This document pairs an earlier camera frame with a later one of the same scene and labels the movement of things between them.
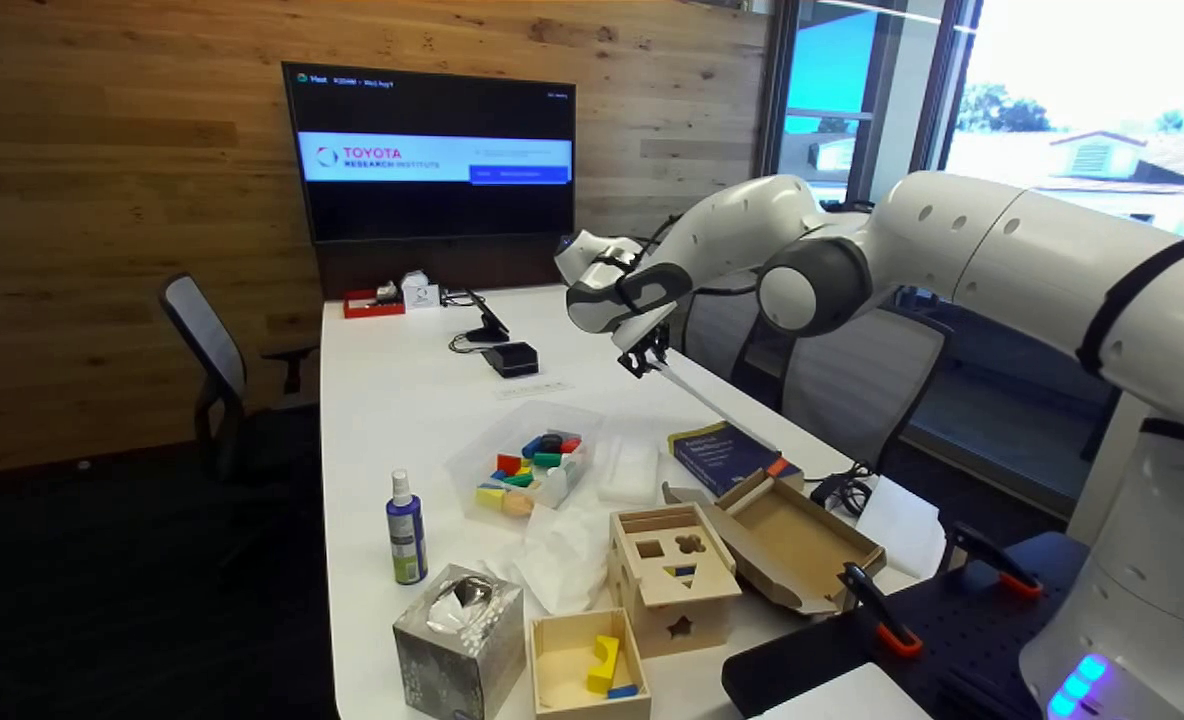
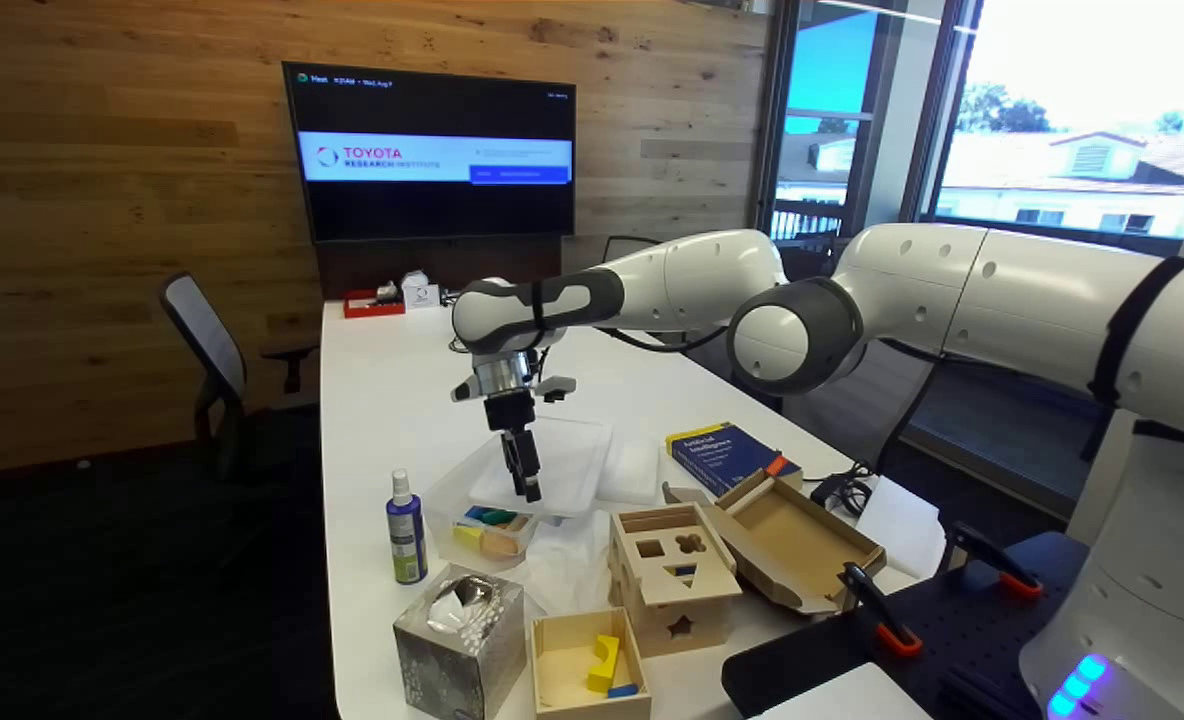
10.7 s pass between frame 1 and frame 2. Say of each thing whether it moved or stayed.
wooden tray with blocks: stayed
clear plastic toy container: moved
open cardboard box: stayed
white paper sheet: stayed
